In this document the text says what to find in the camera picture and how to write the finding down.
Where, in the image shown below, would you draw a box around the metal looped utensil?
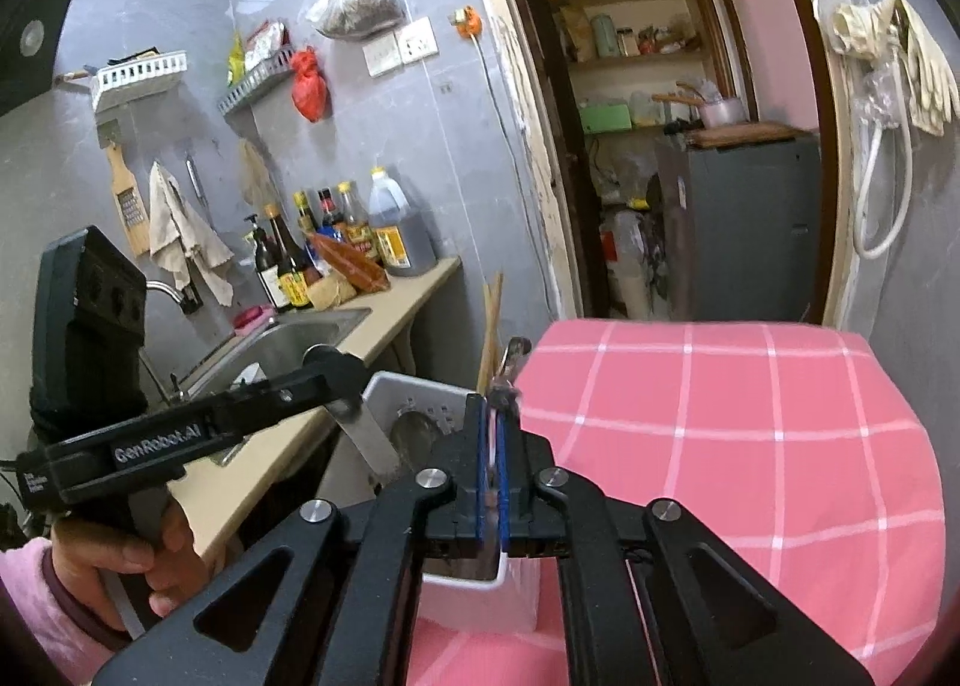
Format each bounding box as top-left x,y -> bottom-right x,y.
484,335 -> 533,529

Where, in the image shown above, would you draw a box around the yellow cap dark bottle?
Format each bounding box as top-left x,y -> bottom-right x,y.
293,188 -> 325,261

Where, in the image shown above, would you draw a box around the hanging metal utensil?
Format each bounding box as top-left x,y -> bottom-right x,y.
184,156 -> 215,231

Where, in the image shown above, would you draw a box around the white wall shelf basket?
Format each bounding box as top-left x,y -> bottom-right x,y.
89,49 -> 189,112

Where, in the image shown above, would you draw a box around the wooden chopstick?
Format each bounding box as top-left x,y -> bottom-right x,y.
475,277 -> 497,394
484,270 -> 505,394

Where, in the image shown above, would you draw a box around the tall soy sauce bottle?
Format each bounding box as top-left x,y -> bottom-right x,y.
264,203 -> 314,312

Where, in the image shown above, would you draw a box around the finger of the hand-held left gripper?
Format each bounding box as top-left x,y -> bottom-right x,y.
176,372 -> 269,408
216,345 -> 370,433

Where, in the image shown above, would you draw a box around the black range hood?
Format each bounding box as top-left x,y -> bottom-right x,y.
0,0 -> 93,118

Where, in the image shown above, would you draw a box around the stainless steel spoon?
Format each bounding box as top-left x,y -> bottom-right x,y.
390,410 -> 445,463

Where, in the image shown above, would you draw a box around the red cap dark bottle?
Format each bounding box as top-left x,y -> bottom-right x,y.
318,187 -> 347,242

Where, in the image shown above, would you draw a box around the white plastic utensil basket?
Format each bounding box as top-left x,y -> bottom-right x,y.
358,370 -> 542,636

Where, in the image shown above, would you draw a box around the wooden cutting board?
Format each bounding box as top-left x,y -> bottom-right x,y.
685,120 -> 816,150

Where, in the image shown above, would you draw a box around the person's left hand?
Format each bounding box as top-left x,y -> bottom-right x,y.
48,498 -> 209,631

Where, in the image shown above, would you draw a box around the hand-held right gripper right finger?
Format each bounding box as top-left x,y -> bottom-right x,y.
491,401 -> 875,686

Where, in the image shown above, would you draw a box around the white hose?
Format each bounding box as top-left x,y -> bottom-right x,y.
854,67 -> 915,262

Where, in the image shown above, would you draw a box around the wide metal blade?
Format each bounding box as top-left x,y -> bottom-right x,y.
328,397 -> 404,491

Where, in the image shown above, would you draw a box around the grey cabinet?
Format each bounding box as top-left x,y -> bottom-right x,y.
652,133 -> 824,324

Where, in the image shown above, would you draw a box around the stainless steel sink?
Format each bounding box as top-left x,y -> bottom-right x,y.
178,306 -> 374,403

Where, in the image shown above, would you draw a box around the tan packet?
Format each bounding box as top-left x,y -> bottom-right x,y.
307,276 -> 359,310

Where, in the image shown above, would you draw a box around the wooden grater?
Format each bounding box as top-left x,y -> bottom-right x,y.
95,119 -> 152,259

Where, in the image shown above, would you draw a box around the large dark vinegar jug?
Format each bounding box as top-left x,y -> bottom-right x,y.
367,165 -> 438,278

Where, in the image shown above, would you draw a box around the small metal pot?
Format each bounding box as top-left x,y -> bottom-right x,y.
697,98 -> 749,130

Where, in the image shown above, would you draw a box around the beige hanging towel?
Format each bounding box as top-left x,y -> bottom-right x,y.
147,160 -> 236,307

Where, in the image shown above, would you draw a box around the person's left forearm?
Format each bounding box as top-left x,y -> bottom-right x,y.
0,534 -> 115,686

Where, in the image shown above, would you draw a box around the dark pump bottle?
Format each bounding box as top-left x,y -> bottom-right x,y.
243,214 -> 284,310

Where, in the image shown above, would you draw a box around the white sack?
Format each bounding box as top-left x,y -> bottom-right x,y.
598,206 -> 662,319

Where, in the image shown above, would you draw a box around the white wall socket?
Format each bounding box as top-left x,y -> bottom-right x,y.
361,16 -> 440,79

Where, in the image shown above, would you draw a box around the dark wooden door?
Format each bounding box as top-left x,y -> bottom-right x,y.
490,0 -> 614,321

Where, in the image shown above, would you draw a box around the pink checked tablecloth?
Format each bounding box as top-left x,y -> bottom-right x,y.
405,316 -> 947,686

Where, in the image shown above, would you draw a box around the cream rubber gloves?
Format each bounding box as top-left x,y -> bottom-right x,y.
832,0 -> 960,138

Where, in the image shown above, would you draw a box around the pink sponge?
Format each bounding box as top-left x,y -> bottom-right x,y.
233,305 -> 278,337

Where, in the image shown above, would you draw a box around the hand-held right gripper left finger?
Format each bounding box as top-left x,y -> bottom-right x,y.
90,393 -> 496,686

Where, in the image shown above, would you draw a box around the chrome faucet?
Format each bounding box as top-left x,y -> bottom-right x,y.
141,279 -> 203,402

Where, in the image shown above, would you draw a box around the red and white packets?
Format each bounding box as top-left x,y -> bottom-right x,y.
241,18 -> 293,73

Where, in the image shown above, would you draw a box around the yellow cap sauce bottle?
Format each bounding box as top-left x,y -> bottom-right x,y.
337,180 -> 381,265

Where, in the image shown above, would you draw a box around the metal wall shelf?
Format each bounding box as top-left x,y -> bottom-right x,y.
217,44 -> 298,118

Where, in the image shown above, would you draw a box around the worn door frame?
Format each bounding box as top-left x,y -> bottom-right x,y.
448,0 -> 861,328

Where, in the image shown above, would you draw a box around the green box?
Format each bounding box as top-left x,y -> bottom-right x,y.
578,101 -> 632,135

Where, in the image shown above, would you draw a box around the thin power cable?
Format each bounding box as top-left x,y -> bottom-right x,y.
475,37 -> 554,286

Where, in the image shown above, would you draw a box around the red plastic bag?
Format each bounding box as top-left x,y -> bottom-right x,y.
289,45 -> 332,125

